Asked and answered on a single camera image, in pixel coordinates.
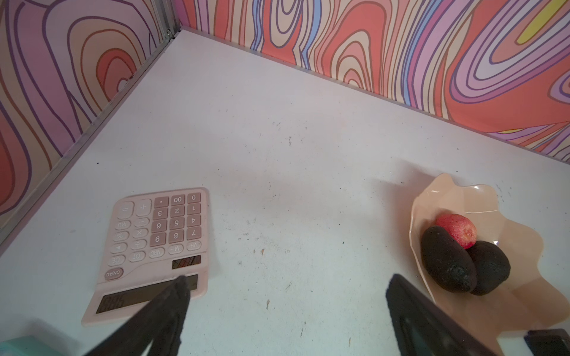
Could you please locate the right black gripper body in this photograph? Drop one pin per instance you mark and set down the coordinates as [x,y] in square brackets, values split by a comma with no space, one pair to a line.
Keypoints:
[548,342]

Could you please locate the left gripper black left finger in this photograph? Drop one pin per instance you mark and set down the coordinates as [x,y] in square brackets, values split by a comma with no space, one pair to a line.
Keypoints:
[156,328]

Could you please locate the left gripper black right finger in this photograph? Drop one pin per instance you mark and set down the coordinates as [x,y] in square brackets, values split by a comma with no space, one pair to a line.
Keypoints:
[421,328]

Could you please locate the dark avocado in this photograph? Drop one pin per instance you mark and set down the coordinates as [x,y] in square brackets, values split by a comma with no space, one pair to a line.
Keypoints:
[492,267]
[449,265]

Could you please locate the dark avocado front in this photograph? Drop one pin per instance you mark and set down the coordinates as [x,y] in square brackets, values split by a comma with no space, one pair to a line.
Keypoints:
[492,267]

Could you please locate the red fake apple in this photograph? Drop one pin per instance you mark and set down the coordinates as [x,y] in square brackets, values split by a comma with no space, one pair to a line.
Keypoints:
[460,228]

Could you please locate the pink faceted fruit bowl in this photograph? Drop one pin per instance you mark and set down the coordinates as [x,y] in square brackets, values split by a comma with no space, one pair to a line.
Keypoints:
[525,301]

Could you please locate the pink calculator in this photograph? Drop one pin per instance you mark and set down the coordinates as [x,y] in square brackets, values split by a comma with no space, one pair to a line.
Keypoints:
[152,239]

